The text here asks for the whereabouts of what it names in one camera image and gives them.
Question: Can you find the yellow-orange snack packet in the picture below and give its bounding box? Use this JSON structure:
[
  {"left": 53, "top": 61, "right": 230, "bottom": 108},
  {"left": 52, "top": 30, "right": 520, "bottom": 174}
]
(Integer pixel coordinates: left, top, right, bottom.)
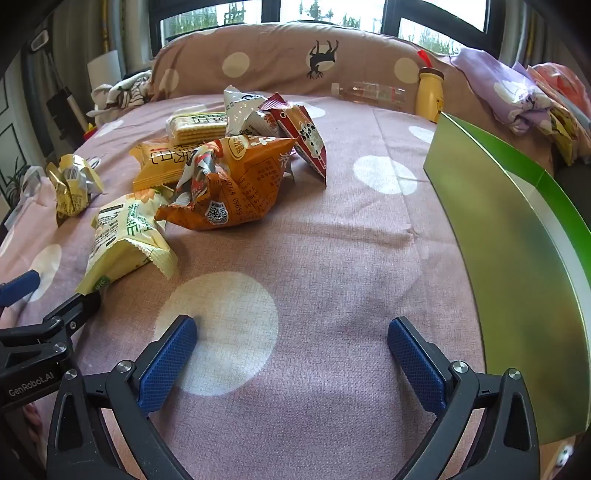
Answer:
[{"left": 129, "top": 138, "right": 218, "bottom": 192}]

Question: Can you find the white silver snack bag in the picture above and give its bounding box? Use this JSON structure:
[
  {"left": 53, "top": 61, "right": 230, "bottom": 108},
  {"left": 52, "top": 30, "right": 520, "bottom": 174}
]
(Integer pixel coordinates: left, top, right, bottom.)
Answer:
[{"left": 223, "top": 85, "right": 278, "bottom": 139}]

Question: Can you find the white patterned cloth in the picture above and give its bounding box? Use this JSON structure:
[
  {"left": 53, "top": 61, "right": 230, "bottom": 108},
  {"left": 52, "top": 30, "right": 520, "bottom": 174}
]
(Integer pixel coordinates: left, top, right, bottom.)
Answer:
[{"left": 88, "top": 69, "right": 153, "bottom": 116}]

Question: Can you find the black framed window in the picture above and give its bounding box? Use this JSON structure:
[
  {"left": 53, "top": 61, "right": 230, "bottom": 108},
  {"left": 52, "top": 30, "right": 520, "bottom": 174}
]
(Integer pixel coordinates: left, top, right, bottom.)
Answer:
[{"left": 152, "top": 0, "right": 504, "bottom": 61}]

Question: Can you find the pink dotted bed sheet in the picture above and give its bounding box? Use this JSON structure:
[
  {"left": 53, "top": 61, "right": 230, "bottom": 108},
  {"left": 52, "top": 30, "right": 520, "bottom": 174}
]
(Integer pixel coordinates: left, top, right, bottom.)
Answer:
[{"left": 0, "top": 92, "right": 568, "bottom": 480}]

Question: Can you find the crumpled gold snack packet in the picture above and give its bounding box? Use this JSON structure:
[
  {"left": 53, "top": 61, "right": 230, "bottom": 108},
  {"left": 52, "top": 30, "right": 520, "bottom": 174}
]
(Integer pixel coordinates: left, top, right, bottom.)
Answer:
[{"left": 45, "top": 154, "right": 106, "bottom": 227}]

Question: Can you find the brown dotted bolster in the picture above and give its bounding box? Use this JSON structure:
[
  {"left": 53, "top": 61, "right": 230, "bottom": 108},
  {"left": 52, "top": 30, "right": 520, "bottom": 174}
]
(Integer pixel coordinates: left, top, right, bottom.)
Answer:
[{"left": 150, "top": 21, "right": 467, "bottom": 112}]

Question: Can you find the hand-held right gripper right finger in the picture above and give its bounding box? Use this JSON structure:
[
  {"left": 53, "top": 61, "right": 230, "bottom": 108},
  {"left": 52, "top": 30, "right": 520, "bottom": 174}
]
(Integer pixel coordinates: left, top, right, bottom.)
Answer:
[{"left": 387, "top": 316, "right": 541, "bottom": 480}]

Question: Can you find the clear plastic bottle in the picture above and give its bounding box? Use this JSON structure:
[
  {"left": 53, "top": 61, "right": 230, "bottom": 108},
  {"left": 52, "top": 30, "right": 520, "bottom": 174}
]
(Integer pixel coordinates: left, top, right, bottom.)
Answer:
[{"left": 331, "top": 80, "right": 407, "bottom": 112}]

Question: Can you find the clear wafer biscuit pack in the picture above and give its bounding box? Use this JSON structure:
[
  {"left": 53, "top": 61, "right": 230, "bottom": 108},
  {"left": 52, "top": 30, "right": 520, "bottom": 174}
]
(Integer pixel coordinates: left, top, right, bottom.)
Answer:
[{"left": 165, "top": 107, "right": 229, "bottom": 144}]

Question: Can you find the green cardboard box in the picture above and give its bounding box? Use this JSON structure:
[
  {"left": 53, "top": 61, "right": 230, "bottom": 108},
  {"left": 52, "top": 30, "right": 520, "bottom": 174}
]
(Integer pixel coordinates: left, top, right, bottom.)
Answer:
[{"left": 422, "top": 111, "right": 591, "bottom": 446}]

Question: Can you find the red snack bag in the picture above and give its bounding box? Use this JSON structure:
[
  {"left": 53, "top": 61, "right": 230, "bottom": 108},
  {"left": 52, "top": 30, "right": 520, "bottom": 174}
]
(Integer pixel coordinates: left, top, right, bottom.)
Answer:
[{"left": 259, "top": 92, "right": 328, "bottom": 188}]

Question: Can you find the dark grey cushion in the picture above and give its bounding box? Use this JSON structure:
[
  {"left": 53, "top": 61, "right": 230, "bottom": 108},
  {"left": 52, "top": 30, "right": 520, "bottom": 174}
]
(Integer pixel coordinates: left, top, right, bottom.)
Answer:
[{"left": 551, "top": 159, "right": 591, "bottom": 195}]

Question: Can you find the cream green snack packet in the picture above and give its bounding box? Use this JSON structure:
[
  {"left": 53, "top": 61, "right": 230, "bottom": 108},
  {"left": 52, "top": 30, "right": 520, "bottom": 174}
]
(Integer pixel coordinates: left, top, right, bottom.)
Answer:
[{"left": 75, "top": 188, "right": 178, "bottom": 296}]

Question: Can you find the orange snack bag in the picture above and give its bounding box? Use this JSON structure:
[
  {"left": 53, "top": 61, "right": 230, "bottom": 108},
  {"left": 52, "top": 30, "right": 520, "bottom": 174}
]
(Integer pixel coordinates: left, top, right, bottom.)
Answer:
[{"left": 154, "top": 136, "right": 298, "bottom": 232}]

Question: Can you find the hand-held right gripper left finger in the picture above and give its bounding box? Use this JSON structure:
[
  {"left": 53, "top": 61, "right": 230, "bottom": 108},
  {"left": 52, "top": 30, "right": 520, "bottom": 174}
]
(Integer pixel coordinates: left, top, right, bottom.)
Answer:
[{"left": 46, "top": 315, "right": 199, "bottom": 480}]

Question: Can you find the purple printed blanket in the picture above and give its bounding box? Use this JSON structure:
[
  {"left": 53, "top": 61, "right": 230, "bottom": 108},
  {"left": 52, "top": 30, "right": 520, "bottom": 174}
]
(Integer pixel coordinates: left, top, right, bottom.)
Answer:
[{"left": 450, "top": 46, "right": 561, "bottom": 134}]

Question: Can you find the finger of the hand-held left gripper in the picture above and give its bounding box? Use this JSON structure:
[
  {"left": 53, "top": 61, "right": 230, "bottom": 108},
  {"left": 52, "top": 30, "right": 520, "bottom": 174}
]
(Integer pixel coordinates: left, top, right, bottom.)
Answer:
[
  {"left": 0, "top": 270, "right": 41, "bottom": 309},
  {"left": 41, "top": 291, "right": 102, "bottom": 343}
]

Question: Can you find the yellow bear bottle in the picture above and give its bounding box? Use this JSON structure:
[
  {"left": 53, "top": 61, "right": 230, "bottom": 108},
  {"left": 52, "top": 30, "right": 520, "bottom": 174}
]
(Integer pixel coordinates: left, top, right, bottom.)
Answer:
[{"left": 414, "top": 50, "right": 445, "bottom": 124}]

